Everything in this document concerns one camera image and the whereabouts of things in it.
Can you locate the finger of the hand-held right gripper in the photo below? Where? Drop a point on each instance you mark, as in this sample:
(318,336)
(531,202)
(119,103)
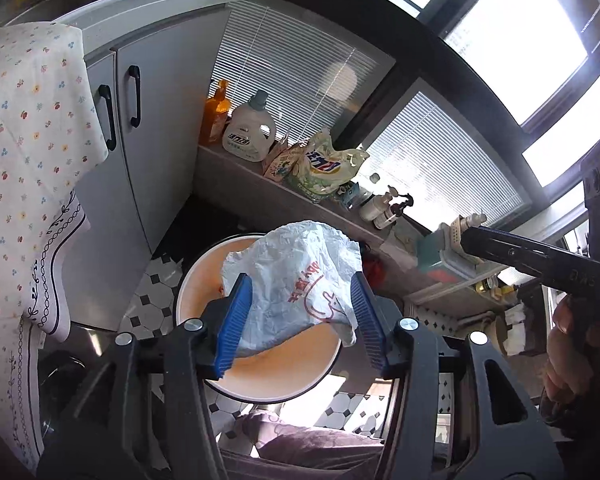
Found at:
(520,252)

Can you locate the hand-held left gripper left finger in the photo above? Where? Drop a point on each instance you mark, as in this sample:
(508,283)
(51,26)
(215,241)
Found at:
(235,320)

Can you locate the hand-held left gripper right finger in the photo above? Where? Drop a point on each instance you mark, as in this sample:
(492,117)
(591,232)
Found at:
(367,320)

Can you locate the white plastic bag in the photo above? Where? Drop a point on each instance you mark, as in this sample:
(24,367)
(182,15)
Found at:
(290,280)

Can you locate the round beige trash bin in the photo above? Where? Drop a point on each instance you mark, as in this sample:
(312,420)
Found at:
(280,372)

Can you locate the person's right hand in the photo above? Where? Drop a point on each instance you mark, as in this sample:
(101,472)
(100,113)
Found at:
(562,360)

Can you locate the white rag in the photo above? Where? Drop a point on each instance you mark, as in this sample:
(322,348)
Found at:
(516,330)

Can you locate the teal box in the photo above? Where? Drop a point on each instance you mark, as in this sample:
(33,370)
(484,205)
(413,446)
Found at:
(442,260)

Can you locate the white pump bottle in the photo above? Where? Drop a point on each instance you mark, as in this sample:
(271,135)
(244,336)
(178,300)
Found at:
(372,205)
(387,217)

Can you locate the window blind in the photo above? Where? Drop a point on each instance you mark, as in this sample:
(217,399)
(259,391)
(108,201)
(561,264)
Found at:
(290,55)
(440,160)

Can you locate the purple cloth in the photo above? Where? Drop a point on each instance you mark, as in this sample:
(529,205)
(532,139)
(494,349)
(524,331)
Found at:
(305,440)

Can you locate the green detergent refill bag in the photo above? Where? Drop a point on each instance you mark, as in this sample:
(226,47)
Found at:
(325,167)

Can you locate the small floral packet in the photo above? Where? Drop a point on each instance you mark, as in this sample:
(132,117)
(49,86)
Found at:
(282,162)

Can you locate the white detergent jug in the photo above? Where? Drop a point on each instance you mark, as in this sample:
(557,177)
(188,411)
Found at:
(247,132)

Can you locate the orange liquid bottle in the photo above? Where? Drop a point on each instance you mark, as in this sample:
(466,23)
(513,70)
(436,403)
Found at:
(214,120)

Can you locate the white kitchen cabinet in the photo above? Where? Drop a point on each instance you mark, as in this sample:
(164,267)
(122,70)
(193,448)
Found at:
(170,110)

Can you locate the floral print tablecloth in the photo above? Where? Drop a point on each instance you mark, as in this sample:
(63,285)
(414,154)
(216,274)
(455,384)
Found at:
(30,135)

